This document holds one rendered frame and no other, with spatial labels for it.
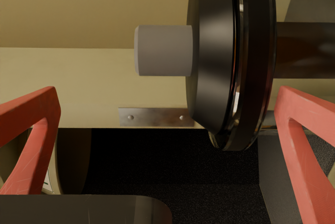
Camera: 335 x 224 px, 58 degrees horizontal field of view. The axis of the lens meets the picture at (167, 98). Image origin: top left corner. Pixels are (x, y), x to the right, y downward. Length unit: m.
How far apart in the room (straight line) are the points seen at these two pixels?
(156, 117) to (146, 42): 0.14
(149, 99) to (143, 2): 0.43
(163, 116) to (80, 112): 0.08
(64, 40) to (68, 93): 0.46
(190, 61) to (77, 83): 0.17
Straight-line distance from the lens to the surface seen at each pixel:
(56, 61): 0.36
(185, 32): 0.16
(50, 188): 0.41
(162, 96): 0.28
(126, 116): 0.28
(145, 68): 0.16
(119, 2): 0.69
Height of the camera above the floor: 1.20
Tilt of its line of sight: 1 degrees down
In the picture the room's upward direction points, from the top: 90 degrees counter-clockwise
